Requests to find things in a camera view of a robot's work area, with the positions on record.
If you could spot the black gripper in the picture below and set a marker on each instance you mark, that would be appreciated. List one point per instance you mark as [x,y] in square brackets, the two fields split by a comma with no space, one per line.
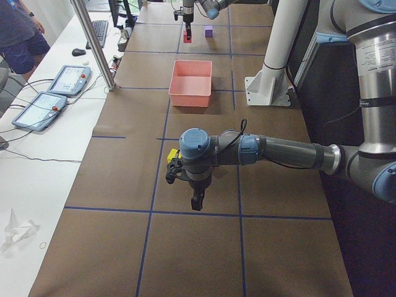
[198,185]
[187,16]

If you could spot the red foam block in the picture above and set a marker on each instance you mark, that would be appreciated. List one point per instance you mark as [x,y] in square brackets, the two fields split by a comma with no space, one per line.
[186,38]

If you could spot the purple foam block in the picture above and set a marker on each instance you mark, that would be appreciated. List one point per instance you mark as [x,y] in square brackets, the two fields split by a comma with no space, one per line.
[208,31]

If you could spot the yellow foam block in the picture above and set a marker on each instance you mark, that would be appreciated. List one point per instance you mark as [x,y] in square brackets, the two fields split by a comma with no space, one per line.
[174,153]

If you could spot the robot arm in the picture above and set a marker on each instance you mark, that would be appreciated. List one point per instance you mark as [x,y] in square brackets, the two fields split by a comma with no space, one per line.
[367,26]
[211,8]

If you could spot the pink plastic bin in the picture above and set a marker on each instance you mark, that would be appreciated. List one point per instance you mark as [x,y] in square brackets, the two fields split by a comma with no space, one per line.
[191,83]

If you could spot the black keyboard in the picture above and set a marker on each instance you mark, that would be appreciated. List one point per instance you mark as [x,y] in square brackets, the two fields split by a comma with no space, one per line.
[100,28]

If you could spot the black computer mouse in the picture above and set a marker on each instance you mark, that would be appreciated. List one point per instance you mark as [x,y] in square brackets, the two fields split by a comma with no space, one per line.
[78,52]

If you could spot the far teach pendant tablet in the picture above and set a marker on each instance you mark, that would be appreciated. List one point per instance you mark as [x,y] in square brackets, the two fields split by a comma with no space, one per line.
[70,80]

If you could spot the teach pendant tablet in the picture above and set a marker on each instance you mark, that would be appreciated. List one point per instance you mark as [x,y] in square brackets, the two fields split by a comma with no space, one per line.
[40,112]
[70,80]

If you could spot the person in dark clothes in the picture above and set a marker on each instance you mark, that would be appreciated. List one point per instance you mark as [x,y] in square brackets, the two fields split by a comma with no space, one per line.
[23,45]

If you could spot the near teach pendant tablet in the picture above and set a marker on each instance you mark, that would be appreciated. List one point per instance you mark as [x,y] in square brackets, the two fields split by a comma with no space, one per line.
[40,112]

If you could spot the crumpled white paper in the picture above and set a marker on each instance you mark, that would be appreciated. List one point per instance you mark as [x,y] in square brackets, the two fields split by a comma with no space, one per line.
[13,231]

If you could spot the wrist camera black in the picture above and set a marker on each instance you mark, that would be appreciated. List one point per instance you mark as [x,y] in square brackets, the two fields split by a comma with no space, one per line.
[175,170]
[177,14]

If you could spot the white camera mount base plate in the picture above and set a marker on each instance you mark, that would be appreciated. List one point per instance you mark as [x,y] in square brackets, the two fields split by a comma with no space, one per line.
[267,88]

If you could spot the aluminium frame post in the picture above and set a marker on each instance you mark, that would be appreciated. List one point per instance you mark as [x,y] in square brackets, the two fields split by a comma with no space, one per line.
[86,23]

